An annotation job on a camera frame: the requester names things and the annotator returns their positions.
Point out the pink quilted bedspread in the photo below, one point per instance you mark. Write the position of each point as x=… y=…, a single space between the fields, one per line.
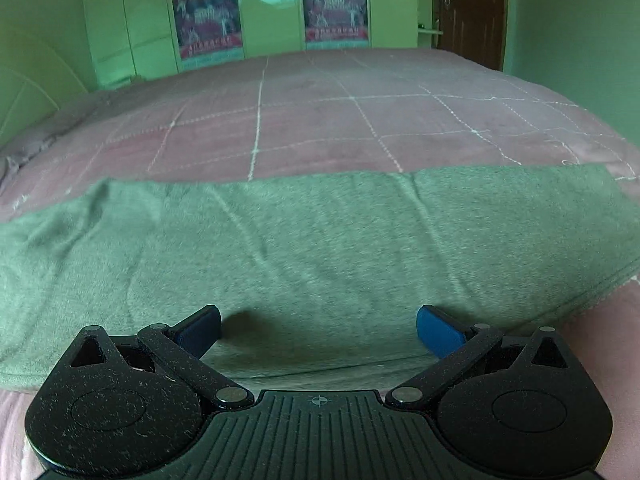
x=301 y=113

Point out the cream curved headboard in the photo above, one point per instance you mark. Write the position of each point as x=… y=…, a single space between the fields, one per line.
x=35 y=81

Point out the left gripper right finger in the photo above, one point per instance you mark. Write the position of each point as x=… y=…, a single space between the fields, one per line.
x=496 y=405

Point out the right red poster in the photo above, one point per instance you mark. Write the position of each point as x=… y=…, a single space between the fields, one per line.
x=336 y=24

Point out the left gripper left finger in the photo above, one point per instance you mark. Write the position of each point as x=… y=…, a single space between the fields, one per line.
x=131 y=404

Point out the pale green wardrobe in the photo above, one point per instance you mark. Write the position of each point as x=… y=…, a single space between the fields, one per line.
x=136 y=39

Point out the white corner shelf unit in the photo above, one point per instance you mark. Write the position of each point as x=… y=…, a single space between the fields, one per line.
x=429 y=32

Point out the grey-green knit pants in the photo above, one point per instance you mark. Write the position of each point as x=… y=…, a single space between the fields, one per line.
x=318 y=277

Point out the red poster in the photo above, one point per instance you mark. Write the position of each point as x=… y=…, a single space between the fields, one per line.
x=336 y=24
x=208 y=32

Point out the dark brown wooden door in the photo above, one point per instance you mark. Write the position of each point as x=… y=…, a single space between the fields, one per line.
x=474 y=29

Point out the left red poster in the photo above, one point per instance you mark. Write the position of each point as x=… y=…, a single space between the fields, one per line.
x=208 y=32

